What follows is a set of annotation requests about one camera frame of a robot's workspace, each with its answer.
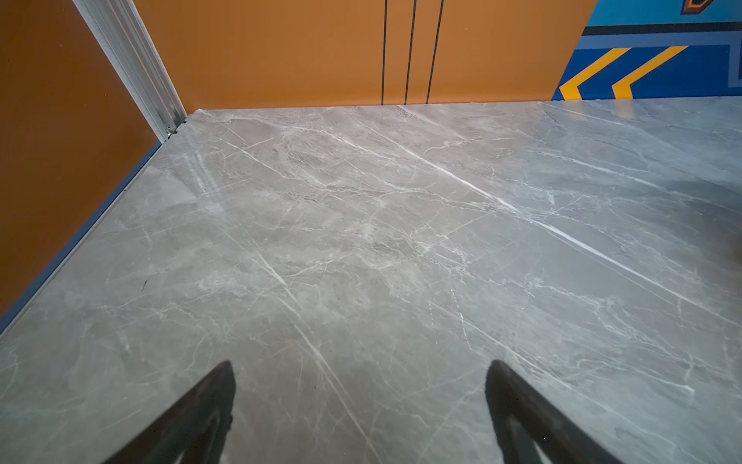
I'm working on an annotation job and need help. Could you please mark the blue yellow patterned panel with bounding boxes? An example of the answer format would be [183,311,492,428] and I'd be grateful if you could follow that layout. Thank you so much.
[554,0,741,101]

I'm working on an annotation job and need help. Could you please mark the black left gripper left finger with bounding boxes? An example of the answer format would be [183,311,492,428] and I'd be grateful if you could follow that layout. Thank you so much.
[106,361,236,463]

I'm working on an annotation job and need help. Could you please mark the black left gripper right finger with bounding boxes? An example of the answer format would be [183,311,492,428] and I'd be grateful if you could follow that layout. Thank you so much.
[485,360,619,463]

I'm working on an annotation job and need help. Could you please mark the aluminium frame post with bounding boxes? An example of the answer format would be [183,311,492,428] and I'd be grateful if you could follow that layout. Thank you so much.
[73,0,187,143]

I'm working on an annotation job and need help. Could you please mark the orange cabinet panels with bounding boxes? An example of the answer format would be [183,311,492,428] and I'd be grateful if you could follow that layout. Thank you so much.
[136,1,595,112]

